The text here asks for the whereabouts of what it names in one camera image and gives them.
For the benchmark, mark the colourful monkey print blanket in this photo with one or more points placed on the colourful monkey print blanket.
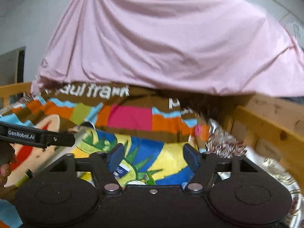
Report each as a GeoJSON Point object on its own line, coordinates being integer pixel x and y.
{"type": "Point", "coordinates": [159, 115]}

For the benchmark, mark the green white sausage stick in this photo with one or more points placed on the green white sausage stick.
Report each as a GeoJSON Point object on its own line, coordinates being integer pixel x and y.
{"type": "Point", "coordinates": [149, 179]}

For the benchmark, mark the grey door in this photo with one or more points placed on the grey door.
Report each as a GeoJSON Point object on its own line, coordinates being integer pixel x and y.
{"type": "Point", "coordinates": [12, 66]}

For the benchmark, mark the pink bed sheet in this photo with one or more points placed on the pink bed sheet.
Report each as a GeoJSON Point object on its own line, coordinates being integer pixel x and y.
{"type": "Point", "coordinates": [217, 47]}

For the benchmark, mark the person's left hand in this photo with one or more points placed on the person's left hand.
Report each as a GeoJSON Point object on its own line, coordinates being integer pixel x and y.
{"type": "Point", "coordinates": [6, 170]}

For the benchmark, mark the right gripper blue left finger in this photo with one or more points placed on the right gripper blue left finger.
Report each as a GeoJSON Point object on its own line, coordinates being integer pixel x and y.
{"type": "Point", "coordinates": [115, 156]}

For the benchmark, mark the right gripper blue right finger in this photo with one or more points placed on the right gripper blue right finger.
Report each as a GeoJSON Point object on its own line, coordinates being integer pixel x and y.
{"type": "Point", "coordinates": [192, 157]}

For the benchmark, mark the colourful dinosaur tin tray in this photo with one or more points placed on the colourful dinosaur tin tray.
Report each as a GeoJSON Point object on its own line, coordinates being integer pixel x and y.
{"type": "Point", "coordinates": [163, 160]}

